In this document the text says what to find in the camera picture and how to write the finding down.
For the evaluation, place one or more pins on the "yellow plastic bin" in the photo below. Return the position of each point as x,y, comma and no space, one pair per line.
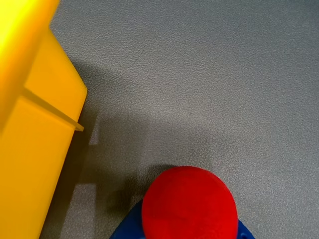
32,137

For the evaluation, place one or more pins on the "red ball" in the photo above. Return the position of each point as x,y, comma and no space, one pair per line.
189,204

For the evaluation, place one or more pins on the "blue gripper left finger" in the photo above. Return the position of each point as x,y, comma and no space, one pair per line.
130,227

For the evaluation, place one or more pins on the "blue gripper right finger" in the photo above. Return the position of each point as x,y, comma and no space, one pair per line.
243,232

